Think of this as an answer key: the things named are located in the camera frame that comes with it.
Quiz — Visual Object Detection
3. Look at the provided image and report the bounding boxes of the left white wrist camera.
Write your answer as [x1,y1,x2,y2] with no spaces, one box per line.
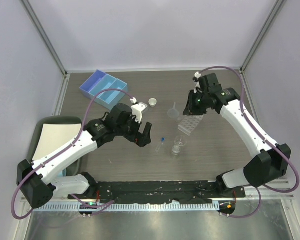
[130,97,148,124]

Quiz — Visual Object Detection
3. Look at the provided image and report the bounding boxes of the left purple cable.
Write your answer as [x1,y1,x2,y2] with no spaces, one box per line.
[10,88,138,221]

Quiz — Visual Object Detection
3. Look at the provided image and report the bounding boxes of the clear plastic funnel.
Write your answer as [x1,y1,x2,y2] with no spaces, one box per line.
[167,102,180,120]

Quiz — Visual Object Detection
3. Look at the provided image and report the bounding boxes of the clear test tube rack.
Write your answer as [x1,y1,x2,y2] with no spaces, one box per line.
[178,115,204,136]

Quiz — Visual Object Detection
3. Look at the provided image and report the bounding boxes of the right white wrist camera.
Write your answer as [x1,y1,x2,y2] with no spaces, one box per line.
[192,71,202,94]

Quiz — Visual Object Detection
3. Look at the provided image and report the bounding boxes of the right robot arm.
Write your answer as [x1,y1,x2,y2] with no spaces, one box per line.
[183,72,291,198]

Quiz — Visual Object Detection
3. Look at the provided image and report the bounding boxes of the blue compartment organizer tray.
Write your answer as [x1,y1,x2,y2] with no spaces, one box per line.
[79,70,128,110]

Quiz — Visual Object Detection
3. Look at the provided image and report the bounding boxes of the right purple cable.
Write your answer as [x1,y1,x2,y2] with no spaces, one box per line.
[198,65,300,219]

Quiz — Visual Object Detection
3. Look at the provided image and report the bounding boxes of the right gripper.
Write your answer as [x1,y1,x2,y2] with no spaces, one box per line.
[183,90,209,117]

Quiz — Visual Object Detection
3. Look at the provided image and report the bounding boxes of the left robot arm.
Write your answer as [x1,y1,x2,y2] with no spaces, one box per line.
[17,102,152,209]

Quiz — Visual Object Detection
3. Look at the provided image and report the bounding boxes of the white paper sheet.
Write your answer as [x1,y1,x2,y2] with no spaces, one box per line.
[31,123,82,161]

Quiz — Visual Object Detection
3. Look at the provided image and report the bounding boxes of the dark green tray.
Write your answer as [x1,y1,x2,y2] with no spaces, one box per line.
[26,115,82,165]

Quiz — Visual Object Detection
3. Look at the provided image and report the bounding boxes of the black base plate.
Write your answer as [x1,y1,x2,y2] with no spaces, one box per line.
[76,180,246,205]

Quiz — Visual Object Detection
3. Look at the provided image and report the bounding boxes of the aluminium rail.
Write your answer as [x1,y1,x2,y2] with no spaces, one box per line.
[244,177,295,200]

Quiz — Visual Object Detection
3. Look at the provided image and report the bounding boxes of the blue capped test tube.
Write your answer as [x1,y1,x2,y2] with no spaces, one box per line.
[155,137,165,152]

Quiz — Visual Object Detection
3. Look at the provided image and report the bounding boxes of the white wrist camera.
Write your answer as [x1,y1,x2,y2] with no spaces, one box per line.
[192,71,202,94]
[130,97,148,124]

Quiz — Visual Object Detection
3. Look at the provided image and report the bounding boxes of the purple cable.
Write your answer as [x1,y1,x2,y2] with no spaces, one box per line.
[10,88,138,221]
[198,65,300,219]

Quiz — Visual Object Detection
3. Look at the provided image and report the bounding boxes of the small glass beaker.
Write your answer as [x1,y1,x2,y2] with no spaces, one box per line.
[174,135,188,148]

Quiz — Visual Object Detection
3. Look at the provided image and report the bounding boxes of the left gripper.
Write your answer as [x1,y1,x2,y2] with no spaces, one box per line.
[115,114,152,147]

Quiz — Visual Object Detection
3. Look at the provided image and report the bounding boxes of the white ceramic crucible cup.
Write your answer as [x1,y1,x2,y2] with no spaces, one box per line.
[148,98,157,108]

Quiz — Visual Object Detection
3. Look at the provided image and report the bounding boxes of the white slotted cable duct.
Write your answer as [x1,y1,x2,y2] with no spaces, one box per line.
[34,201,220,213]

